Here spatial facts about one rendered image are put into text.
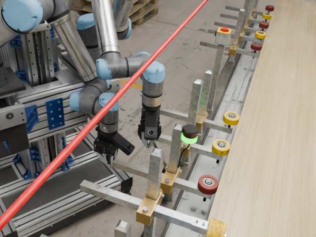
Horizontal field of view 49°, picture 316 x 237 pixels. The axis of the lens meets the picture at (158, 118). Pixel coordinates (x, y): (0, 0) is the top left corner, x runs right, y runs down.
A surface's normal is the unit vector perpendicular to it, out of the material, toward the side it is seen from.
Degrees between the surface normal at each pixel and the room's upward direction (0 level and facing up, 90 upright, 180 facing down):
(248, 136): 0
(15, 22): 85
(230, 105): 0
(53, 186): 0
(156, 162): 90
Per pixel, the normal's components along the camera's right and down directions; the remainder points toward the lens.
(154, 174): -0.35, 0.52
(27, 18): -0.14, 0.50
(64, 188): 0.07, -0.81
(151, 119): 0.10, -0.42
